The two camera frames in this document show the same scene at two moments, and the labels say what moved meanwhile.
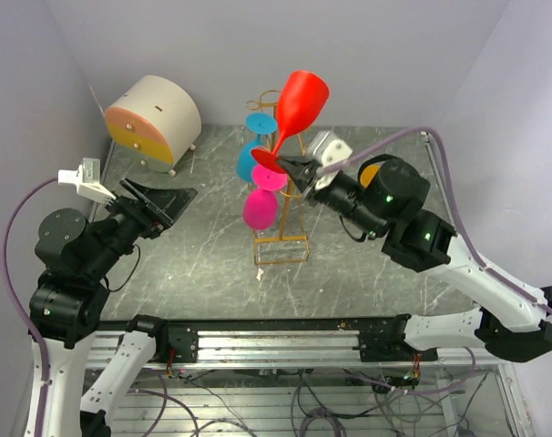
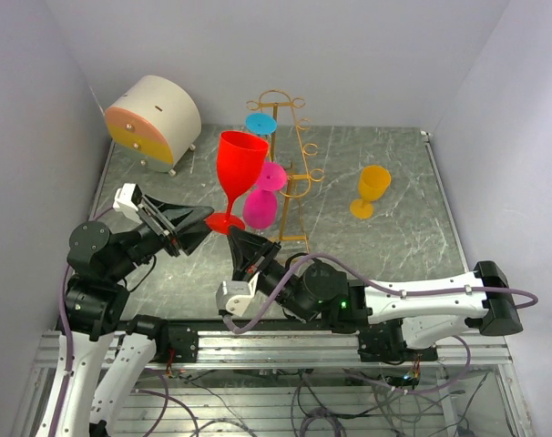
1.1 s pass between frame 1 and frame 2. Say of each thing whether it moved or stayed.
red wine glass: moved
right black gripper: moved
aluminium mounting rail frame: stayed
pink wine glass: stayed
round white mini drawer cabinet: stayed
